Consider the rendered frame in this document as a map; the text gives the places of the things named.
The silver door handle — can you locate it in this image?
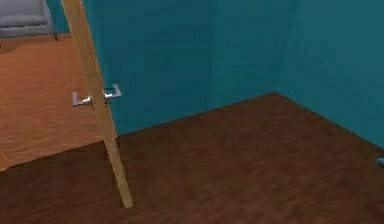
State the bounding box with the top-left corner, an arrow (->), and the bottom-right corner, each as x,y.
103,83 -> 123,101
72,91 -> 93,108

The tan wooden room door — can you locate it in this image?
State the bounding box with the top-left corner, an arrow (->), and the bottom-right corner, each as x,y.
60,0 -> 134,209

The grey sofa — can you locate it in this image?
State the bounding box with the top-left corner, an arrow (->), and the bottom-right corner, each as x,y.
0,0 -> 59,42

